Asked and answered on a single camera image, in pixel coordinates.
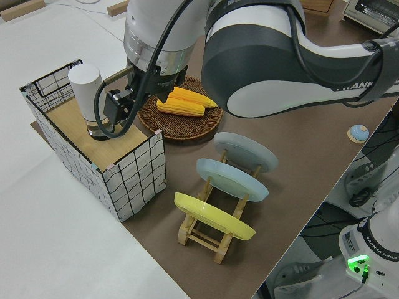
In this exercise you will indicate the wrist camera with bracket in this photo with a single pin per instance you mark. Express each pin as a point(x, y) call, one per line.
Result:
point(117, 107)

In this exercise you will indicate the light blue call bell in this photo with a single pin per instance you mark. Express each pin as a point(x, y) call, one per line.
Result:
point(358, 132)

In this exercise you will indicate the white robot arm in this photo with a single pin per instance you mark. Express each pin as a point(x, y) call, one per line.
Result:
point(249, 28)

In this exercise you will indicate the brown table mat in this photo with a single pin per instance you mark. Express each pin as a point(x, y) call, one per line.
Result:
point(305, 149)

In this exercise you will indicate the wooden block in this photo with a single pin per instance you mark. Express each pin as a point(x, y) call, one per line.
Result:
point(18, 11)
point(124, 7)

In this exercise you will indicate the yellow corn cob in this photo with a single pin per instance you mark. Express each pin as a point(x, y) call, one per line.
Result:
point(199, 98)
point(180, 107)

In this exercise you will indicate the round wicker tray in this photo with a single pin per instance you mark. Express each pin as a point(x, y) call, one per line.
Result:
point(187, 127)

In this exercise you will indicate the white water bottle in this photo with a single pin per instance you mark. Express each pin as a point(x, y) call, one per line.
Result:
point(85, 90)

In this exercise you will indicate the cream toaster oven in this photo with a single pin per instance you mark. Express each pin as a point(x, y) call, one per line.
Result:
point(371, 12)

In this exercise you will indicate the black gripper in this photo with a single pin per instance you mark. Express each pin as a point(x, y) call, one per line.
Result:
point(159, 82)

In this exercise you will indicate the grey plate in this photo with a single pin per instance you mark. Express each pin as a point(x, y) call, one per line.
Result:
point(246, 149)

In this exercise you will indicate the wooden cabinet box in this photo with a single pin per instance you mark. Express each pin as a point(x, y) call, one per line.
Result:
point(316, 6)

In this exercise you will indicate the black power adapter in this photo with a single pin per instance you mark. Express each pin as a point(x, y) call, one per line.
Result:
point(361, 199)

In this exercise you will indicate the wooden basket lid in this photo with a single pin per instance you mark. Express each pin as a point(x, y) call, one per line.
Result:
point(124, 146)

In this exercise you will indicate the yellow plate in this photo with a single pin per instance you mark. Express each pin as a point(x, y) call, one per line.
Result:
point(212, 215)

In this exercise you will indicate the light blue plate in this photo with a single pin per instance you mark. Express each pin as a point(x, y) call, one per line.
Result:
point(230, 177)

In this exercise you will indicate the wooden plate rack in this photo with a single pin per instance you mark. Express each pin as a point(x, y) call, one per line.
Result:
point(184, 233)

